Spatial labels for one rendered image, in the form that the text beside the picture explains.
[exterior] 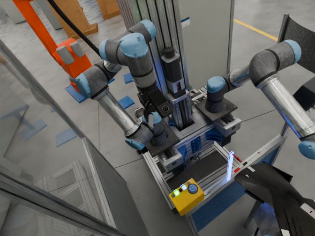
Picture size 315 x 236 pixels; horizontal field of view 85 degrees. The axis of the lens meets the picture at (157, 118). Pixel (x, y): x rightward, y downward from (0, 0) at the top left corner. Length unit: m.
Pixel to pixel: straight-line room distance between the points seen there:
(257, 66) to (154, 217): 1.76
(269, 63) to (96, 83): 0.79
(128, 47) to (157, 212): 1.86
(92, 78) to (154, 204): 1.61
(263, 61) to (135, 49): 0.57
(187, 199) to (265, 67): 0.71
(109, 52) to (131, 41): 0.11
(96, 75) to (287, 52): 0.87
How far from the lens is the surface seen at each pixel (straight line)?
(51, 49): 4.20
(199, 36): 2.44
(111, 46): 0.60
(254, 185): 0.91
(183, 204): 0.98
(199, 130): 1.35
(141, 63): 0.53
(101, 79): 0.95
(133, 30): 0.67
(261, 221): 1.08
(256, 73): 0.87
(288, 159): 2.45
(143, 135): 1.02
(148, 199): 2.20
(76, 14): 8.13
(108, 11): 9.46
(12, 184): 0.58
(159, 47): 1.06
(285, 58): 0.95
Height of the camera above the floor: 2.01
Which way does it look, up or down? 45 degrees down
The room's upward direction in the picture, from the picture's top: 19 degrees counter-clockwise
